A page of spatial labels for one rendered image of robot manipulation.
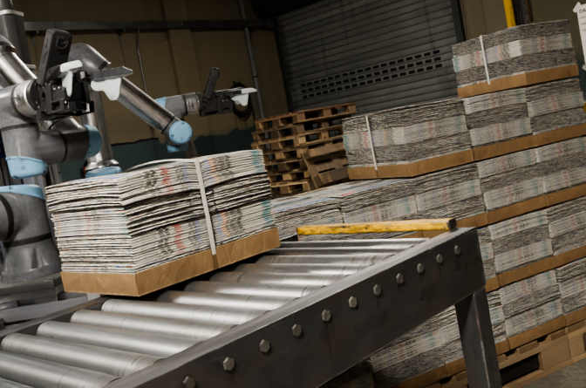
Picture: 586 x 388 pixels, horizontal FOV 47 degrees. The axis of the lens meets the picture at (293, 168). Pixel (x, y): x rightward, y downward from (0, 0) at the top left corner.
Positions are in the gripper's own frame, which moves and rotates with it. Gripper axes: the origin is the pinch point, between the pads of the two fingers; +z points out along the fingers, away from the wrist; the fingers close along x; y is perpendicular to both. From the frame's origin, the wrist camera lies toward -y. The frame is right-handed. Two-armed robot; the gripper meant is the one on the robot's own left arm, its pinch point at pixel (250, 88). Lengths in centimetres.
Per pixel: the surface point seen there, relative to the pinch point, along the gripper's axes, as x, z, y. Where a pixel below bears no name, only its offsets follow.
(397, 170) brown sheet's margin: 33, 38, 33
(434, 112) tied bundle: 33, 54, 16
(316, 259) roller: 116, -20, 28
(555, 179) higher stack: 29, 104, 50
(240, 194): 101, -30, 15
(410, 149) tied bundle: 37, 42, 26
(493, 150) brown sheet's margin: 32, 77, 33
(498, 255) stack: 37, 71, 70
